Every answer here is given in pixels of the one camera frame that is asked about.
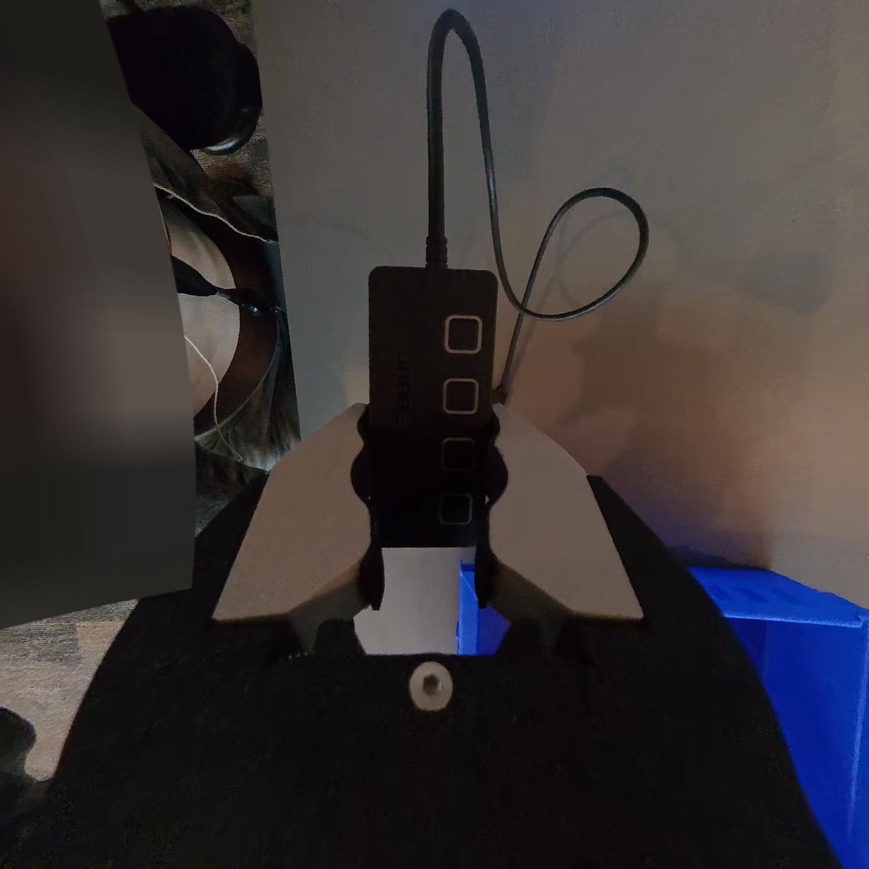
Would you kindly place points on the black rounded object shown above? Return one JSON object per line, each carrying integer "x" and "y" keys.
{"x": 190, "y": 82}

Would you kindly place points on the person's clothing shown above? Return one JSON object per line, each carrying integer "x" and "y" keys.
{"x": 258, "y": 421}

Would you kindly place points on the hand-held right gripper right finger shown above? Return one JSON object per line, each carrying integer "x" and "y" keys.
{"x": 564, "y": 543}

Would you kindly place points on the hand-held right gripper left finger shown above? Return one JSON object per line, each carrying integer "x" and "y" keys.
{"x": 292, "y": 543}

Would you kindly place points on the blue plastic bin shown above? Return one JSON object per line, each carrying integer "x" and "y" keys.
{"x": 801, "y": 706}

